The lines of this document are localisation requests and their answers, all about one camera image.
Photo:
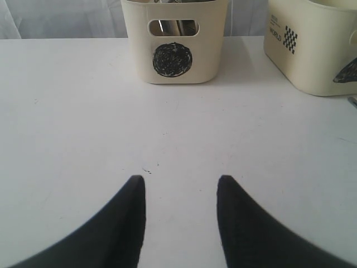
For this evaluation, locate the cream bin with triangle mark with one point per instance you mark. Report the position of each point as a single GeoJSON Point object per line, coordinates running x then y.
{"type": "Point", "coordinates": [313, 44]}

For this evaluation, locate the steel mug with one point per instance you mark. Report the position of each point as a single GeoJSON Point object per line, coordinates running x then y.
{"type": "Point", "coordinates": [178, 27]}

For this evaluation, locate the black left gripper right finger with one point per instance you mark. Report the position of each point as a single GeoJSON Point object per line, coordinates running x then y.
{"type": "Point", "coordinates": [251, 237]}

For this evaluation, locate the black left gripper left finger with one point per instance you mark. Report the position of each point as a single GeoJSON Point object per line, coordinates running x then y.
{"type": "Point", "coordinates": [111, 238]}

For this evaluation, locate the cream bin with circle mark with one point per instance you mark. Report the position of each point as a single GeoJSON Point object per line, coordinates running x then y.
{"type": "Point", "coordinates": [163, 59]}

